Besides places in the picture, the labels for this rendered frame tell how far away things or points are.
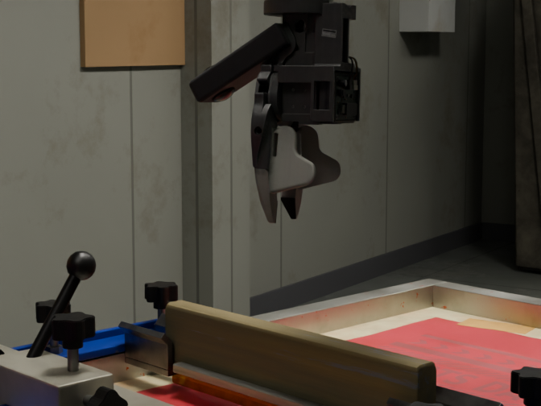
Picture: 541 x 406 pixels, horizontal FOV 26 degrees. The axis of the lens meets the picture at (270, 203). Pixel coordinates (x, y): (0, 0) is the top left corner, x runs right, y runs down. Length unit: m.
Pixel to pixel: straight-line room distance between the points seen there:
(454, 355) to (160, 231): 3.71
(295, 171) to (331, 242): 5.40
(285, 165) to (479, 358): 0.54
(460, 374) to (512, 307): 0.30
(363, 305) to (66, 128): 3.08
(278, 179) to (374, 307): 0.66
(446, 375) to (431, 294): 0.39
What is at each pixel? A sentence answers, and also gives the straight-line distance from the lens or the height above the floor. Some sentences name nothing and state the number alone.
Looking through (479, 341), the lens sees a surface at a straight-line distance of 1.65.
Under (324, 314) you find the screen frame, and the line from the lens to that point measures 1.67.
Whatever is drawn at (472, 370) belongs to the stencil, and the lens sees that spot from 1.51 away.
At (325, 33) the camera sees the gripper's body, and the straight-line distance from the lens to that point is 1.11.
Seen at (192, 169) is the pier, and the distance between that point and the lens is 5.26.
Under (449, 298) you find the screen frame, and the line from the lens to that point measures 1.83.
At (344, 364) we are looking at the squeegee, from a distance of 1.18.
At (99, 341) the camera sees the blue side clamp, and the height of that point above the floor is 1.00.
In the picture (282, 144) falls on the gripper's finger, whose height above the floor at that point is 1.26.
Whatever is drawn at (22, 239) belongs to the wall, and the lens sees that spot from 4.55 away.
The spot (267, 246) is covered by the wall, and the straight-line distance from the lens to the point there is 5.94.
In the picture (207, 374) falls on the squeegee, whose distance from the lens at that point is 1.32.
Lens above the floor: 1.36
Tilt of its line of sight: 8 degrees down
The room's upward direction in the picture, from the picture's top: straight up
